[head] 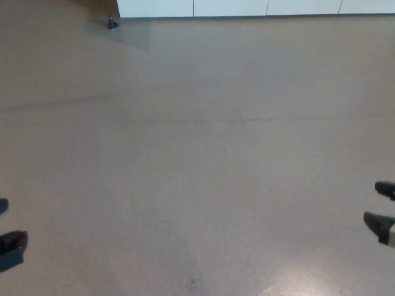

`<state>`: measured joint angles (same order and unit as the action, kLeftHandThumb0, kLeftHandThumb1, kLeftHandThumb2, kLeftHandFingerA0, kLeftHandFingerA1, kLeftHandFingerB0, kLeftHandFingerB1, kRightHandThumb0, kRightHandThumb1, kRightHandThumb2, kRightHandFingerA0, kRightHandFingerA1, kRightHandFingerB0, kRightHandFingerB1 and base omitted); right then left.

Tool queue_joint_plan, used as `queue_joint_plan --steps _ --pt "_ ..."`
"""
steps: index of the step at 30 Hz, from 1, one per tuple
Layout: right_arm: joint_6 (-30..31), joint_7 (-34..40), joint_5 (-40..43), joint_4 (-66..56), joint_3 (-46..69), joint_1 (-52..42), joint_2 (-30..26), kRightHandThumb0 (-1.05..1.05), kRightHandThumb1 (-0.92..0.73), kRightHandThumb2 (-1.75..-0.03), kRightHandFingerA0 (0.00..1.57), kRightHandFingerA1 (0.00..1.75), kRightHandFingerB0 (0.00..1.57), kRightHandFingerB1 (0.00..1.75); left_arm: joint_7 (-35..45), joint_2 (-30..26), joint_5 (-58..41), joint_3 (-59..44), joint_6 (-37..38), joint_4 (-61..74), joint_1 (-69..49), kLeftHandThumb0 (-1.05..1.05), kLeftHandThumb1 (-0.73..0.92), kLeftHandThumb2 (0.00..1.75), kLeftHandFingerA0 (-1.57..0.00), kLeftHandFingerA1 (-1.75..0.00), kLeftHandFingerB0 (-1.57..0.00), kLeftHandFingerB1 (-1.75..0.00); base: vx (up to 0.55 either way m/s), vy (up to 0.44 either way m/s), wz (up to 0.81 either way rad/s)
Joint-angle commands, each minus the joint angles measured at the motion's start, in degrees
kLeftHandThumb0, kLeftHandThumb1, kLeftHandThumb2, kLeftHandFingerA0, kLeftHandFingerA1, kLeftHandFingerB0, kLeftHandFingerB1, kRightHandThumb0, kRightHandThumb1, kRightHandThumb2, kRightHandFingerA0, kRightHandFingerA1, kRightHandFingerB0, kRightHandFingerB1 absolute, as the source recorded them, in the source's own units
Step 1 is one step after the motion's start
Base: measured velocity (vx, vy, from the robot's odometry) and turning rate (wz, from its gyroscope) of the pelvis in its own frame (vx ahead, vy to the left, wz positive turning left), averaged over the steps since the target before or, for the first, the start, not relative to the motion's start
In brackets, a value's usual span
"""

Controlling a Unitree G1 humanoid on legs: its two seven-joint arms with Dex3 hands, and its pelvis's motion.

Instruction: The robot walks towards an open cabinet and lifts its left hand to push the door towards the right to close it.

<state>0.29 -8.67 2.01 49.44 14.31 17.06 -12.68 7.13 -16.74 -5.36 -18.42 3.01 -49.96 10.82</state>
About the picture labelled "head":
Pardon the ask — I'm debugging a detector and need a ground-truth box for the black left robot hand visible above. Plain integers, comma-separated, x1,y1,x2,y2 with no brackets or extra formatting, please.
0,198,29,273

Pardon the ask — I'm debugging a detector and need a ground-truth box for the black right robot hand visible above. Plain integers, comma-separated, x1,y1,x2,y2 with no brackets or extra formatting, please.
363,181,395,247

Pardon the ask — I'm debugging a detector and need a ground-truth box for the white locker cabinet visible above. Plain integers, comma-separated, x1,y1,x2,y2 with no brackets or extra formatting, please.
117,0,395,19

